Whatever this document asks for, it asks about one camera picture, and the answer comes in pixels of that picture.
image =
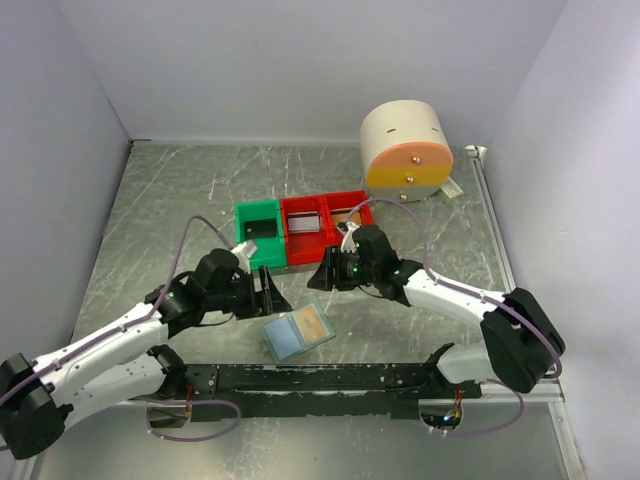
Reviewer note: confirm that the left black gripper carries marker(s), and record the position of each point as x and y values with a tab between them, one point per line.
266	303

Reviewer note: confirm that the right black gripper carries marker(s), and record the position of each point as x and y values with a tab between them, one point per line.
330	272

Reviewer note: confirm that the mint green card holder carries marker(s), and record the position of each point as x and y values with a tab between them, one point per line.
283	339

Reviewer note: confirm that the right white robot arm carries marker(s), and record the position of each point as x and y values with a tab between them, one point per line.
519	344

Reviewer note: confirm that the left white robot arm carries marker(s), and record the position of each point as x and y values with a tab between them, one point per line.
129	357

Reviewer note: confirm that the white magnetic stripe card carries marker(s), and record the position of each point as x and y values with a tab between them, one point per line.
304	222

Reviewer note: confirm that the black card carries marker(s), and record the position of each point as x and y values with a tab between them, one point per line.
262	228

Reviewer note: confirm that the middle red plastic bin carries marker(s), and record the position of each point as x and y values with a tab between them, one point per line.
306	248

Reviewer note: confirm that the red plastic bin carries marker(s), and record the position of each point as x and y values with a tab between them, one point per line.
349	200
306	248

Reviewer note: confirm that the green plastic bin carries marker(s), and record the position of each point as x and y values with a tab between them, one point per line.
271	251

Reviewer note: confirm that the right red plastic bin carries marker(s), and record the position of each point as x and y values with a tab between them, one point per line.
349	200

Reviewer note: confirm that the beige cylindrical drawer cabinet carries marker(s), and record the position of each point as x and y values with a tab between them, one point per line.
404	152

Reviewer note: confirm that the small white tag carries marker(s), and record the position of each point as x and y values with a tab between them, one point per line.
451	190

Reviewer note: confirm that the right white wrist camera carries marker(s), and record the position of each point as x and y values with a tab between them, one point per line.
348	229

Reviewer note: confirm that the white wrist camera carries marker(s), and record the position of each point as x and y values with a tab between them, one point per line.
348	229
245	250

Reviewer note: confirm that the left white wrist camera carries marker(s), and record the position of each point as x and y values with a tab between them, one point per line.
245	250

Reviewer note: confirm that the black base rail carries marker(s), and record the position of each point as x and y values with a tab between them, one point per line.
287	391

